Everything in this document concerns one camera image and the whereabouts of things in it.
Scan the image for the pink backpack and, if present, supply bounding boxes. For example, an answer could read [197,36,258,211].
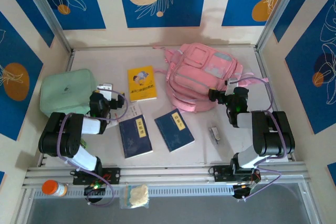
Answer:
[153,42,268,113]

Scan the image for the dark blue book yellow label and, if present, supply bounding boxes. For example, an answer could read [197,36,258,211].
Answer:
[118,115,154,159]
[154,108,195,153]

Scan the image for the white paper card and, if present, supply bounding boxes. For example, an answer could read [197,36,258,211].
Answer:
[115,103,144,130]

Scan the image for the mint green zip pouch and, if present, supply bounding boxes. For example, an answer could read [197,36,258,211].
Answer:
[39,68,99,119]

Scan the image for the small silver stapler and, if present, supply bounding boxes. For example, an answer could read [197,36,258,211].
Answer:
[208,126,221,145]

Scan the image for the orange lid bottle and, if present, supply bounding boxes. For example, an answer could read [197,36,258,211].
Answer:
[41,179,68,197]

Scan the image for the clear plastic bag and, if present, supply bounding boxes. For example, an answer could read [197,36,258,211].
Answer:
[119,184,150,209]

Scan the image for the grey panel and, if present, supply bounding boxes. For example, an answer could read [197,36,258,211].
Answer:
[26,182,320,224]

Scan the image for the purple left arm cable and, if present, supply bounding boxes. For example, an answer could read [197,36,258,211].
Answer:
[56,90,129,208]

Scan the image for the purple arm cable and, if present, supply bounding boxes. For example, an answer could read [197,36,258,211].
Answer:
[228,76,288,200]
[56,90,129,208]

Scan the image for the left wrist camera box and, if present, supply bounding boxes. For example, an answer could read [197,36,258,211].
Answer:
[96,82,114,100]

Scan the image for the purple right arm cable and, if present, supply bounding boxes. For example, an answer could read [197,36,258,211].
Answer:
[228,76,288,200]

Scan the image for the aluminium table side rail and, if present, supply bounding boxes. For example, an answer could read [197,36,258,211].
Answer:
[38,50,76,167]
[254,47,296,162]

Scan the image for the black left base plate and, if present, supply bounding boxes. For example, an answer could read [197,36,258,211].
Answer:
[72,167,121,185]

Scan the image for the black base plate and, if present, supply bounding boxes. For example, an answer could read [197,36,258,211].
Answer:
[72,167,121,185]
[209,165,260,183]

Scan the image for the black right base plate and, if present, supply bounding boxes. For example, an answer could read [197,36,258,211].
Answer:
[209,165,260,183]

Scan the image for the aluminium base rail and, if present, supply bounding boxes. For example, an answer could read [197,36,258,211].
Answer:
[22,162,312,189]

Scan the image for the aluminium frame post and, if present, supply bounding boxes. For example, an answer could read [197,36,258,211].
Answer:
[256,0,302,50]
[19,0,73,53]

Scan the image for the slotted grey cable duct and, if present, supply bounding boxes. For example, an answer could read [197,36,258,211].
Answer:
[34,184,234,200]

